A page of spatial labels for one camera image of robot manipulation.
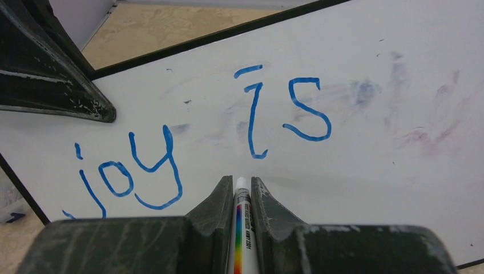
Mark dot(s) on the clear plastic screw organizer box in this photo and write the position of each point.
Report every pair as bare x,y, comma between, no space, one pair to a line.
13,204

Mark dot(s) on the white whiteboard marker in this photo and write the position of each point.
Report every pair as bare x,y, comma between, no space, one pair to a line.
242,253

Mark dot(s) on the white whiteboard with black frame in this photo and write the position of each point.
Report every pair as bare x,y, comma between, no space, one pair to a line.
366,112

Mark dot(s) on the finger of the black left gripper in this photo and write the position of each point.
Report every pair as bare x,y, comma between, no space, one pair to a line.
38,77
43,14

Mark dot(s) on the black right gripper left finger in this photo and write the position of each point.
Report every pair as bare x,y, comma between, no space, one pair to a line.
197,242

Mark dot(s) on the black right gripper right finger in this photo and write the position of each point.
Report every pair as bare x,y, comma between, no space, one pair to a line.
286,244

